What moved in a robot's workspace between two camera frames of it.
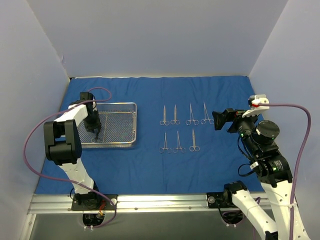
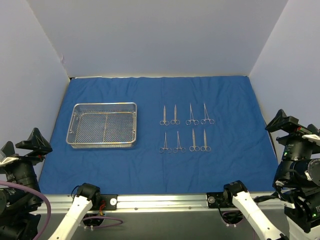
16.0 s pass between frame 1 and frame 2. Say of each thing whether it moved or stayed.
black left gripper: moved
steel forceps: stayed
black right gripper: moved
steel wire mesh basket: stayed
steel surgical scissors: stayed
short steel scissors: stayed
